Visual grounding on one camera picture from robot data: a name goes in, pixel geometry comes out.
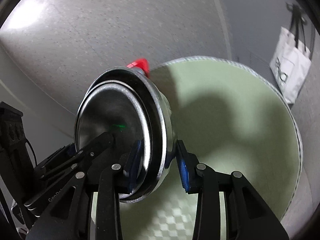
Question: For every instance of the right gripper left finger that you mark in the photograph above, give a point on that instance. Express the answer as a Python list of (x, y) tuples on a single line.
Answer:
[(98, 167)]

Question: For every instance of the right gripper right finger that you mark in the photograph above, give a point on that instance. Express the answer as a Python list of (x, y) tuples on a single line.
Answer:
[(247, 214)]

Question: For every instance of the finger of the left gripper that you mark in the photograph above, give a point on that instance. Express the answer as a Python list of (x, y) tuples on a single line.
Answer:
[(56, 159), (95, 147)]

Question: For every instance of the dark steel bowl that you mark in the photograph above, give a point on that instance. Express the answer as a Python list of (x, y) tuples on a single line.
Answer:
[(114, 108)]

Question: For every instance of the faceted steel bowl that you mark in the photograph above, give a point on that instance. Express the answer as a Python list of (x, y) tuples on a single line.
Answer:
[(127, 104)]

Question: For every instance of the smooth steel bowl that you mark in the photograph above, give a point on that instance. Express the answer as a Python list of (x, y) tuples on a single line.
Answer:
[(158, 114)]

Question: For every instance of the red plastic bin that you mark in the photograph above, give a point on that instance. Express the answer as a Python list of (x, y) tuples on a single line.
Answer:
[(141, 65)]

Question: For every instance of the green checkered round mat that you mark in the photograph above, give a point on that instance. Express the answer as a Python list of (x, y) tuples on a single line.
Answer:
[(232, 119)]

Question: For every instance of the white tote bag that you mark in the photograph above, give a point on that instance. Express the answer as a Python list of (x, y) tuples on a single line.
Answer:
[(291, 61)]

